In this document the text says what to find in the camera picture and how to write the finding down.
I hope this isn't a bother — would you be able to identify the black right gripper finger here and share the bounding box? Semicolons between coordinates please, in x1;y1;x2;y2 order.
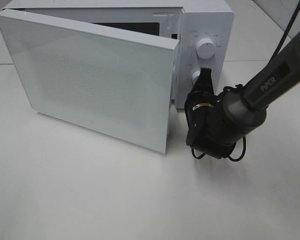
194;67;208;86
198;67;213;88

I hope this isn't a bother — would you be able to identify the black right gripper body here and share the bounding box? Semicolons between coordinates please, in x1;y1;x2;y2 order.
184;84;216;148

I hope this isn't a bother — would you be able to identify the white microwave knob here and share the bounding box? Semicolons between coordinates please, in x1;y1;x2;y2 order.
191;70;201;86
195;36;217;59

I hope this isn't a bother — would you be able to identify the white microwave door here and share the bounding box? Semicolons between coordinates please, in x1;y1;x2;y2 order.
0;9;179;154

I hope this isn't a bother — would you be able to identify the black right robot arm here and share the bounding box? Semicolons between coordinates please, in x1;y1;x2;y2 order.
184;31;300;162

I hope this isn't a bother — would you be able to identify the white microwave oven body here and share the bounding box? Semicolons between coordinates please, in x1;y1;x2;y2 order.
0;0;234;109

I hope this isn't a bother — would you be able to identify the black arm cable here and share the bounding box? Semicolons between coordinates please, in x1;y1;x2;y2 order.
189;0;300;162

